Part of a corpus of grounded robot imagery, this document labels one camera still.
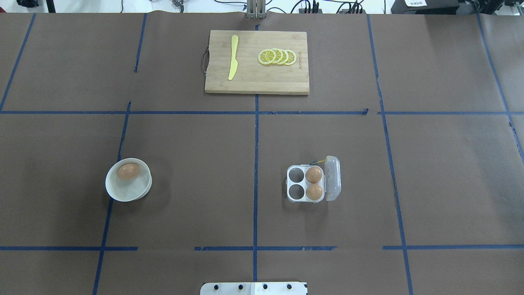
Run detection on front lemon slice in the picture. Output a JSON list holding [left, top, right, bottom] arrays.
[[257, 49, 277, 65]]

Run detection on black device top right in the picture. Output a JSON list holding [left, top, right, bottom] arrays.
[[390, 0, 523, 15]]

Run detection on black cables at back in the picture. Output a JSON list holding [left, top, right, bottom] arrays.
[[213, 0, 387, 15]]

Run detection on lemon slice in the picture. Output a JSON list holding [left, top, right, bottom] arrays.
[[283, 49, 296, 66], [257, 49, 277, 65], [271, 48, 283, 65], [276, 49, 289, 65]]

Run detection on rear lemon slice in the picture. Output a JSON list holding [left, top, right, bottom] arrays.
[[283, 49, 296, 66]]

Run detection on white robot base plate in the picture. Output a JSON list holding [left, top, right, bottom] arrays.
[[200, 281, 308, 295]]

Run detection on clear plastic egg box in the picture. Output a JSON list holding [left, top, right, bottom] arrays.
[[285, 155, 342, 204]]

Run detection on wooden cutting board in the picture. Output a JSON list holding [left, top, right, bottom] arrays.
[[205, 30, 309, 95]]

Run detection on yellow plastic knife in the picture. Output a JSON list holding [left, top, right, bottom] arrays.
[[228, 35, 239, 81]]

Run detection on brown egg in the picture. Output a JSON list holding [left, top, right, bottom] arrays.
[[117, 163, 140, 180], [305, 166, 323, 184], [306, 184, 324, 202]]

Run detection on white ceramic bowl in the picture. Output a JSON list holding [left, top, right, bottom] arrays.
[[105, 158, 152, 202]]

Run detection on grey metal post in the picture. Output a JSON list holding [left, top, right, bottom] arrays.
[[246, 0, 267, 19]]

